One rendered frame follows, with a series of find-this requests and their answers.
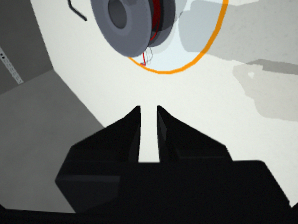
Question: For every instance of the orange painted ring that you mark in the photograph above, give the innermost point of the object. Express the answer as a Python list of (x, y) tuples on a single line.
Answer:
[(207, 47)]

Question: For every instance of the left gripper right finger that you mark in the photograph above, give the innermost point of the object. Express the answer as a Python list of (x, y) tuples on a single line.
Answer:
[(185, 143)]

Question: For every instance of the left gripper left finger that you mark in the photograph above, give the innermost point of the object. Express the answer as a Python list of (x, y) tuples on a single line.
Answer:
[(112, 142)]

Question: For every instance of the red wire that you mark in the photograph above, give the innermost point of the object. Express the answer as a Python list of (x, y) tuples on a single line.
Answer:
[(155, 18)]

